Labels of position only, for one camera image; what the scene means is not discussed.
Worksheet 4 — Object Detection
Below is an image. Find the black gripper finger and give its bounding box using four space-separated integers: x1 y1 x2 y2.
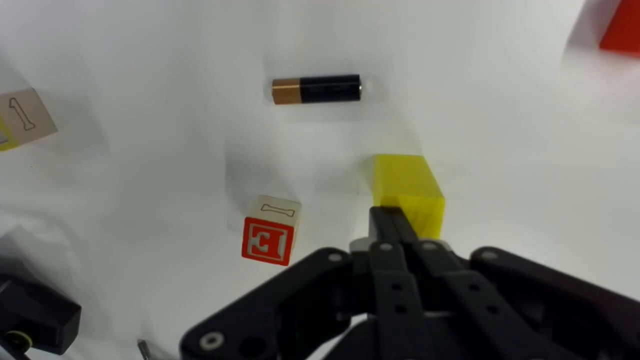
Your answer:
367 208 435 360

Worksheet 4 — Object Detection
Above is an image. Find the yellow block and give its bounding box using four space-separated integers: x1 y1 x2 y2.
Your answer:
367 154 445 239

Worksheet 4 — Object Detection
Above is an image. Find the red letter alphabet block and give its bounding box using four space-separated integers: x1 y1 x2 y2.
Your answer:
241 195 302 265

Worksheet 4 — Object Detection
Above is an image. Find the small red block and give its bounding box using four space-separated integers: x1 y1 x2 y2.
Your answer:
600 0 640 56

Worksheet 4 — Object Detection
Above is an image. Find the black copper battery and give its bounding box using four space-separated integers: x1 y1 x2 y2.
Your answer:
270 74 363 106

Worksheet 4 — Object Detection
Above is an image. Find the wooden number tile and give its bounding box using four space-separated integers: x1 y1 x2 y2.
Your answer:
0 88 57 152

